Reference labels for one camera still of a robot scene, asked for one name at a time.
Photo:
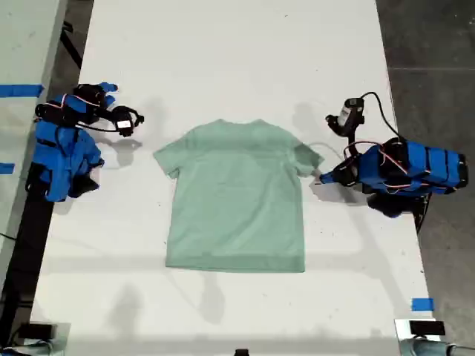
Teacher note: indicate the black table leg brace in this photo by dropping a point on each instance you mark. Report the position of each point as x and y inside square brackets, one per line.
[72, 44]

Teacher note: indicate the square blue tape piece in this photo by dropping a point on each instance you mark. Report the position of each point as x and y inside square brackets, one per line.
[422, 304]

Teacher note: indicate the long blue tape strip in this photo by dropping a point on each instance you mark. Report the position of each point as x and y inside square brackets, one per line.
[20, 90]

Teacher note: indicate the short blue tape strip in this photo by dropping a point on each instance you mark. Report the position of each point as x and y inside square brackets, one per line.
[6, 168]

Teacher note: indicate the small black box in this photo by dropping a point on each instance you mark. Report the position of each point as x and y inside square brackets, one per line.
[37, 331]
[426, 328]

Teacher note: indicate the pale green T-shirt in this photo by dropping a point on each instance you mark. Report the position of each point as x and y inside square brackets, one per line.
[237, 204]

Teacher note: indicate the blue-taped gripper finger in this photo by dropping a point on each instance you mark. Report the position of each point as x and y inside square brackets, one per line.
[109, 87]
[110, 100]
[328, 178]

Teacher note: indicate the small black clip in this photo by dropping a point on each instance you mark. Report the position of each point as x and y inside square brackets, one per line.
[241, 352]

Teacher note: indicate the black camera box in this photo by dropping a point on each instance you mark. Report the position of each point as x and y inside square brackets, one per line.
[124, 124]
[347, 113]

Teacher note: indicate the black camera stalk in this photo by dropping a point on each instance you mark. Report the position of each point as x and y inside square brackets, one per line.
[353, 142]

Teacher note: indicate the blue and black arm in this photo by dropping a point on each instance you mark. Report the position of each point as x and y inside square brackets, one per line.
[426, 167]
[59, 155]

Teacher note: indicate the pale teal clamp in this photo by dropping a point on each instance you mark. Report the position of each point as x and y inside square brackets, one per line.
[33, 350]
[426, 348]

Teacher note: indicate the pale side table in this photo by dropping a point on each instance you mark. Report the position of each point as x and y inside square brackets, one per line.
[26, 44]

